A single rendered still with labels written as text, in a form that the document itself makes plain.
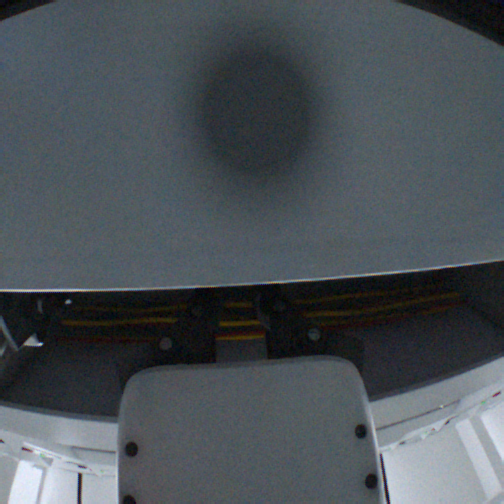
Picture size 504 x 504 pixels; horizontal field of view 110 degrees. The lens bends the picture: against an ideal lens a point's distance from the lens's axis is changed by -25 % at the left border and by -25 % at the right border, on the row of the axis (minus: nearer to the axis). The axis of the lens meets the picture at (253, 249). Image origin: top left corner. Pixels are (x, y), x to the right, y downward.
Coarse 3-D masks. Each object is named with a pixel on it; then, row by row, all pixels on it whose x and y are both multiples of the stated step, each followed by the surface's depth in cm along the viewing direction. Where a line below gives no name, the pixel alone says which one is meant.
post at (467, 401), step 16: (448, 272) 34; (464, 272) 31; (480, 272) 28; (496, 272) 25; (448, 288) 34; (464, 288) 31; (480, 288) 28; (496, 288) 25; (480, 304) 27; (496, 304) 25; (496, 320) 25; (496, 384) 23; (464, 400) 28; (480, 400) 27; (416, 432) 38; (384, 448) 51
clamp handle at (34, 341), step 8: (0, 328) 5; (0, 336) 5; (32, 336) 6; (40, 336) 6; (0, 344) 5; (8, 344) 5; (24, 344) 6; (32, 344) 6; (0, 352) 5; (8, 352) 5; (0, 360) 4; (0, 368) 4
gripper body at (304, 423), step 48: (144, 384) 8; (192, 384) 8; (240, 384) 8; (288, 384) 8; (336, 384) 8; (144, 432) 7; (192, 432) 7; (240, 432) 7; (288, 432) 7; (336, 432) 7; (144, 480) 6; (192, 480) 6; (240, 480) 6; (288, 480) 6; (336, 480) 6
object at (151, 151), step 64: (64, 0) 2; (128, 0) 2; (192, 0) 2; (256, 0) 2; (320, 0) 2; (384, 0) 2; (0, 64) 2; (64, 64) 2; (128, 64) 2; (192, 64) 3; (256, 64) 3; (320, 64) 3; (384, 64) 3; (448, 64) 3; (0, 128) 2; (64, 128) 3; (128, 128) 3; (192, 128) 3; (256, 128) 3; (320, 128) 3; (384, 128) 3; (448, 128) 3; (0, 192) 3; (64, 192) 3; (128, 192) 3; (192, 192) 3; (256, 192) 3; (320, 192) 3; (384, 192) 3; (448, 192) 3; (0, 256) 3; (64, 256) 3; (128, 256) 3; (192, 256) 3; (256, 256) 4; (320, 256) 4; (384, 256) 4; (448, 256) 4
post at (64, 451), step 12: (60, 312) 28; (72, 312) 31; (60, 324) 28; (48, 336) 25; (24, 348) 20; (36, 348) 22; (12, 360) 18; (24, 360) 20; (12, 372) 18; (0, 384) 16; (0, 396) 16; (24, 444) 18; (36, 444) 18; (48, 444) 20; (60, 444) 22; (48, 456) 26; (60, 456) 23; (72, 456) 23; (108, 468) 31
